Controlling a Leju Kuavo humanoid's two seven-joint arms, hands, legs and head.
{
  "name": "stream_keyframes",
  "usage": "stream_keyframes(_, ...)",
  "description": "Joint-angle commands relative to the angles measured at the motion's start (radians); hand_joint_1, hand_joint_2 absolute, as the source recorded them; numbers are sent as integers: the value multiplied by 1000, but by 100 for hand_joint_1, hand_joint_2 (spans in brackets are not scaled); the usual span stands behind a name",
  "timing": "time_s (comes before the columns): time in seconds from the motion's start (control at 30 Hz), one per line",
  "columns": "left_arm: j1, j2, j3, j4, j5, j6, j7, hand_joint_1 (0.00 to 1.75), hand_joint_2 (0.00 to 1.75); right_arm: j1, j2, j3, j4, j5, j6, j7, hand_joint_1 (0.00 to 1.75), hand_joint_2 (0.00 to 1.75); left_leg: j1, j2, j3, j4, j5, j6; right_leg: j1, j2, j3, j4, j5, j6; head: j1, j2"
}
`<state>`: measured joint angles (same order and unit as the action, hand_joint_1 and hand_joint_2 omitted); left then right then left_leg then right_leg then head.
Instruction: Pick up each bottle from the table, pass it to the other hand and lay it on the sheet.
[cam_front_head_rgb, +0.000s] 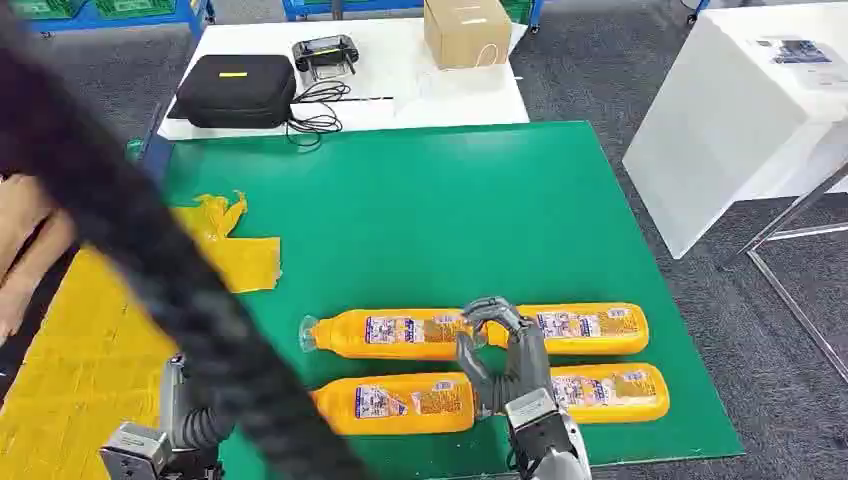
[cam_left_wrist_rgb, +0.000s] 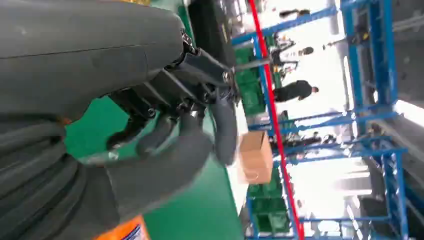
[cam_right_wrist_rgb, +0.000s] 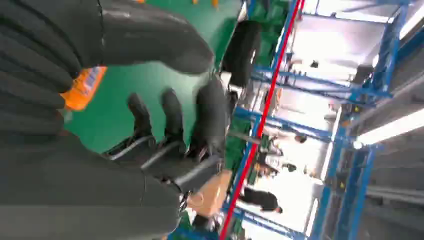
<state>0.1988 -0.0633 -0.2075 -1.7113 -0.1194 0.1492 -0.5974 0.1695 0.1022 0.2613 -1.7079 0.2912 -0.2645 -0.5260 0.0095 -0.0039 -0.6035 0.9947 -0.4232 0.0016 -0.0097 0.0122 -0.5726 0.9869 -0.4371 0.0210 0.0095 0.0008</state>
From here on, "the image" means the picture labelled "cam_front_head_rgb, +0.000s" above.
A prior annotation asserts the crumpled yellow plastic bag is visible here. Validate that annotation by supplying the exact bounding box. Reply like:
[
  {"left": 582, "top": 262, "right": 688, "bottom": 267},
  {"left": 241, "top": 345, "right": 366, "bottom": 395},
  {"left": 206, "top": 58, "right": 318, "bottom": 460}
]
[{"left": 168, "top": 192, "right": 283, "bottom": 295}]

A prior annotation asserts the person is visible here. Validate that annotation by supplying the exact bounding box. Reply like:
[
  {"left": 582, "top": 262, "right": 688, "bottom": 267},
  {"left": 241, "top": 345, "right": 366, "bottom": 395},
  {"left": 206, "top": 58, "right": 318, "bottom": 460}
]
[{"left": 0, "top": 173, "right": 79, "bottom": 346}]

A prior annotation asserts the black carry case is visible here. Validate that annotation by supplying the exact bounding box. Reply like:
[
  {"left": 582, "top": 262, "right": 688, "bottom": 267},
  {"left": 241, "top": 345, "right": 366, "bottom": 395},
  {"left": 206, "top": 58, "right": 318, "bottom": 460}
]
[{"left": 167, "top": 54, "right": 298, "bottom": 130}]

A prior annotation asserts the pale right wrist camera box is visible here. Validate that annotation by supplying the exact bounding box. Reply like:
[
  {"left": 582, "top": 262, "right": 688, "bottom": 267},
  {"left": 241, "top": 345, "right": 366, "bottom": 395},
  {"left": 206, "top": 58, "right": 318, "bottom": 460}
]
[{"left": 504, "top": 388, "right": 559, "bottom": 429}]

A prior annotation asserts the blue metal rack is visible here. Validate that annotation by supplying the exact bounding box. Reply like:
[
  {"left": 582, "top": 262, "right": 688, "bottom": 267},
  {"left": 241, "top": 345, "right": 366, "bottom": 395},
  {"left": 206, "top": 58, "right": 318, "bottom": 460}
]
[
  {"left": 26, "top": 0, "right": 217, "bottom": 38},
  {"left": 281, "top": 0, "right": 546, "bottom": 33}
]

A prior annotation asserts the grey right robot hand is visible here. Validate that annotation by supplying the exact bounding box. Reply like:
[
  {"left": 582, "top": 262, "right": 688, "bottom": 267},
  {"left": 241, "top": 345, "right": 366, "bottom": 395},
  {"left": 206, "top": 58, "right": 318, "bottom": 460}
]
[{"left": 455, "top": 296, "right": 552, "bottom": 420}]

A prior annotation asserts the green mat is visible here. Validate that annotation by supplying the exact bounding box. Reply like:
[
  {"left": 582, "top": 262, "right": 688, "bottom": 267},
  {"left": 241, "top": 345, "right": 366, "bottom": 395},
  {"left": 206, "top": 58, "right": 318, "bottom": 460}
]
[{"left": 162, "top": 121, "right": 747, "bottom": 480}]

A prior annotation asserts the blue metal bar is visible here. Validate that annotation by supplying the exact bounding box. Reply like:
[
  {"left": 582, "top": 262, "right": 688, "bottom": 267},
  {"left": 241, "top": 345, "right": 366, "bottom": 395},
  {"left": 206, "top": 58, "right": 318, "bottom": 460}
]
[{"left": 135, "top": 102, "right": 175, "bottom": 190}]

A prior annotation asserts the silver metal desk frame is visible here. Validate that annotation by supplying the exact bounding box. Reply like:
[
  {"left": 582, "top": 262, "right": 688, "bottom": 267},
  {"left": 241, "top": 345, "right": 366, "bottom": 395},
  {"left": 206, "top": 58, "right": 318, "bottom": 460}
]
[{"left": 737, "top": 162, "right": 848, "bottom": 386}]

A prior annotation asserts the thin black cable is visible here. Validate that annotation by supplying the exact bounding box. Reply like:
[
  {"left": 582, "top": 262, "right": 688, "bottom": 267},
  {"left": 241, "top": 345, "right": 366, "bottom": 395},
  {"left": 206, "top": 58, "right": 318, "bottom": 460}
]
[{"left": 284, "top": 79, "right": 395, "bottom": 138}]

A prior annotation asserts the printed paper sheet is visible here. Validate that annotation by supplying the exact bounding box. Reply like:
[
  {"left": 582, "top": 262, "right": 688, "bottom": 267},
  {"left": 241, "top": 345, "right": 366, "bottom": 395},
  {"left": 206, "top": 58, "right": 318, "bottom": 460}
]
[{"left": 748, "top": 36, "right": 848, "bottom": 93}]

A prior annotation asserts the white table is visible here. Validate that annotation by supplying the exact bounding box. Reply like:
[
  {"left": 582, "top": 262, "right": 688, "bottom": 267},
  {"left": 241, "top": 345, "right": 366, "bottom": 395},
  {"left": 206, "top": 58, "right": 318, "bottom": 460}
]
[{"left": 157, "top": 16, "right": 531, "bottom": 142}]

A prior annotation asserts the yellow sheet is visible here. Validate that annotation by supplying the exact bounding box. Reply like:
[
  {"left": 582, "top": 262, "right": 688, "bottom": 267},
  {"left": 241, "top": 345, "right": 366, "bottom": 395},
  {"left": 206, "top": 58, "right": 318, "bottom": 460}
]
[{"left": 0, "top": 241, "right": 183, "bottom": 480}]

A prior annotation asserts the orange drink bottle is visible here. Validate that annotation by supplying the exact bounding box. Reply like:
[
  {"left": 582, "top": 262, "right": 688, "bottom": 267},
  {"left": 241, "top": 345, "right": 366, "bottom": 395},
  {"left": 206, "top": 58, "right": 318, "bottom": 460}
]
[
  {"left": 463, "top": 302, "right": 651, "bottom": 358},
  {"left": 548, "top": 362, "right": 671, "bottom": 425},
  {"left": 299, "top": 307, "right": 470, "bottom": 362},
  {"left": 309, "top": 372, "right": 477, "bottom": 437}
]

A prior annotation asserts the black handheld controller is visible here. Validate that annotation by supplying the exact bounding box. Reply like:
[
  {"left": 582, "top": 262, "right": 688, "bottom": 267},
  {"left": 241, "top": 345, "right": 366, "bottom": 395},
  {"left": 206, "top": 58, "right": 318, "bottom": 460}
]
[{"left": 291, "top": 34, "right": 361, "bottom": 75}]

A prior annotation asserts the cardboard box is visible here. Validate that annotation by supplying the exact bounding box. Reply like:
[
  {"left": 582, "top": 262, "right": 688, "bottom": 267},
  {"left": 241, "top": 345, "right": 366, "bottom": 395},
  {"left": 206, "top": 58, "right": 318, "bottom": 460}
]
[{"left": 423, "top": 0, "right": 513, "bottom": 71}]

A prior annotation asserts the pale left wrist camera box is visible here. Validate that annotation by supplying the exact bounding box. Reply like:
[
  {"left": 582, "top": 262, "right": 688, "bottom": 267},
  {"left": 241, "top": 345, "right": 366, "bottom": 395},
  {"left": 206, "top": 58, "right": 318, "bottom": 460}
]
[{"left": 99, "top": 422, "right": 175, "bottom": 480}]

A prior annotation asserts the black braided cable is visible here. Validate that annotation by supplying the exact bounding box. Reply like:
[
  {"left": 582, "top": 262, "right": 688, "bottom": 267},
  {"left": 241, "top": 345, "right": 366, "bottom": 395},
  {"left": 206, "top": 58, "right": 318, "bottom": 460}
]
[{"left": 0, "top": 0, "right": 376, "bottom": 480}]

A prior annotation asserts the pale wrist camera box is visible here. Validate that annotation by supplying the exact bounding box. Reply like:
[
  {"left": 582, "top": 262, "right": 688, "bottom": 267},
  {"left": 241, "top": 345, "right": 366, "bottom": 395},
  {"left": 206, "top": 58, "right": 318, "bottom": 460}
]
[
  {"left": 99, "top": 422, "right": 175, "bottom": 480},
  {"left": 504, "top": 388, "right": 559, "bottom": 429}
]

